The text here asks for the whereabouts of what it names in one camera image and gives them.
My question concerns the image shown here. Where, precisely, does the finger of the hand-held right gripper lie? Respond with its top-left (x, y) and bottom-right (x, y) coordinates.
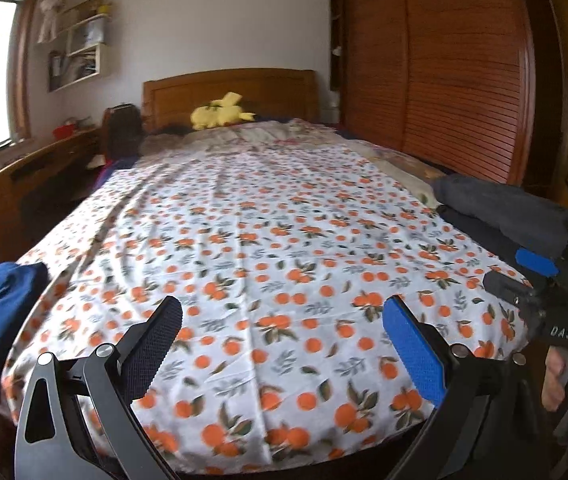
top-left (514, 246), bottom-right (568, 286)
top-left (484, 270), bottom-right (537, 306)

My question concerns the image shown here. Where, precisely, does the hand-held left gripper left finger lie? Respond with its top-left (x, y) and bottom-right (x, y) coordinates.
top-left (14, 296), bottom-right (185, 480)

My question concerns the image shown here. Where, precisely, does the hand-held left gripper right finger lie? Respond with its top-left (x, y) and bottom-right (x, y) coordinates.
top-left (381, 296), bottom-right (554, 480)

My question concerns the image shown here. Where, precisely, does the black jacket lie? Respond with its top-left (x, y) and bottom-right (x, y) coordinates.
top-left (432, 174), bottom-right (568, 261)

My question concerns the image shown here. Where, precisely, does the dark folded garment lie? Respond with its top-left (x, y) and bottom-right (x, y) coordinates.
top-left (436, 204), bottom-right (519, 263)

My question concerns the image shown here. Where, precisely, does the orange fruit print bedsheet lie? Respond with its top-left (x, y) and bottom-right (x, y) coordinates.
top-left (1, 140), bottom-right (534, 478)

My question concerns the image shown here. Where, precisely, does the black backpack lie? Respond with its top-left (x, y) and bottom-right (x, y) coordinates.
top-left (103, 103), bottom-right (143, 158)

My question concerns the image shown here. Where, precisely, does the wooden slatted wardrobe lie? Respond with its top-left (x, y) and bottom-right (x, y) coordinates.
top-left (330, 0), bottom-right (537, 188)

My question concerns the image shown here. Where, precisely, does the yellow plush toy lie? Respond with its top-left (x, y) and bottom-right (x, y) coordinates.
top-left (191, 91), bottom-right (256, 130)

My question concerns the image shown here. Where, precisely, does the beige floral quilt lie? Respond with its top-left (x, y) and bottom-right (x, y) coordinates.
top-left (139, 119), bottom-right (444, 206)

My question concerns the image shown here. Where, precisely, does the wooden bed headboard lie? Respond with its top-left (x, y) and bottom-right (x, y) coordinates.
top-left (142, 68), bottom-right (319, 133)

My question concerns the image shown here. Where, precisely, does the knotted white curtain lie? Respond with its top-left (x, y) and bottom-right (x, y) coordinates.
top-left (38, 0), bottom-right (85, 43)

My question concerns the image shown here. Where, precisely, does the white wall shelf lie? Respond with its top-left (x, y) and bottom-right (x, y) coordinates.
top-left (48, 0), bottom-right (114, 92)

